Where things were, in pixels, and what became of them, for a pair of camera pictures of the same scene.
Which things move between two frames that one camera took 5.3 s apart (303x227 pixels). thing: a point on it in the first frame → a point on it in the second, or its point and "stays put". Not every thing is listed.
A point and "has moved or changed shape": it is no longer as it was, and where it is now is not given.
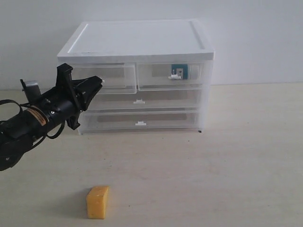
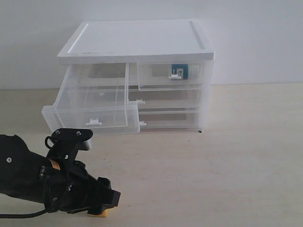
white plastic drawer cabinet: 155,75 stays put
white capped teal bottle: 179,71 stays put
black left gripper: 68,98 → 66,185
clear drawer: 169,76 stays put
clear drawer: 117,78 has moved or changed shape
